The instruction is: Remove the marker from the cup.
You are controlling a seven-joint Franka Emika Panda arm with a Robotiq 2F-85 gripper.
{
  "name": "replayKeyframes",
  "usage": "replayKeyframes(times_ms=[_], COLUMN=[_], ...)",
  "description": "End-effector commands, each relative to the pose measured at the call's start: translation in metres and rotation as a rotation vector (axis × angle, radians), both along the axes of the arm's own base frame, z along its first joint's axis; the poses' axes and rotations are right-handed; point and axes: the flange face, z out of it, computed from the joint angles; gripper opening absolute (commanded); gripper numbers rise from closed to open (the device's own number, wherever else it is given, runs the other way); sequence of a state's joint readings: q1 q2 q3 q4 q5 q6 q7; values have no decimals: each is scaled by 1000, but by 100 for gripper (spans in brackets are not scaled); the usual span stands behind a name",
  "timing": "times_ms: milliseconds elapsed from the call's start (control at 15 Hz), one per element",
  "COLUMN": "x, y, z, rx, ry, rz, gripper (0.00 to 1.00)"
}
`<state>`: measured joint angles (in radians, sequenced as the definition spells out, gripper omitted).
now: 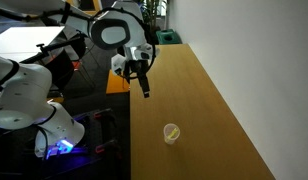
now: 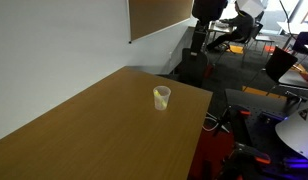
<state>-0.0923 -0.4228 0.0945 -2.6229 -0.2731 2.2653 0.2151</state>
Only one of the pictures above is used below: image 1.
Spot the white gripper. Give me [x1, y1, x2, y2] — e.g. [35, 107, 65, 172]
[111, 43, 159, 99]

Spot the yellow marker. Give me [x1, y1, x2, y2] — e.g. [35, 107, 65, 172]
[167, 126, 179, 140]

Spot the clear plastic cup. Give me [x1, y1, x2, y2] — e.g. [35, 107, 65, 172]
[162, 122, 181, 146]

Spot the green bin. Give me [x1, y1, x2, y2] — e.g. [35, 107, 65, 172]
[156, 28, 182, 45]

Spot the green potted plant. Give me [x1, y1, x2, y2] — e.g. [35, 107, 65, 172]
[137, 0, 169, 33]

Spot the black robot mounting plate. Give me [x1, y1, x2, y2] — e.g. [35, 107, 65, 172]
[0, 108, 130, 180]

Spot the black chair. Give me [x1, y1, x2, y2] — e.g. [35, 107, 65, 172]
[43, 49, 76, 92]

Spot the white table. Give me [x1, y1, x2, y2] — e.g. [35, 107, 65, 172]
[0, 25, 66, 63]

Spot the black clamp orange handle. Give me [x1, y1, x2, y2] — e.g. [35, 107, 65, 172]
[93, 109, 119, 134]
[94, 139, 123, 162]

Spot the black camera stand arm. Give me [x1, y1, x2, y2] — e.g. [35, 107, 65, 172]
[20, 34, 87, 64]

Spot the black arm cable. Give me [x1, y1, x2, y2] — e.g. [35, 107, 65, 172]
[0, 3, 158, 81]

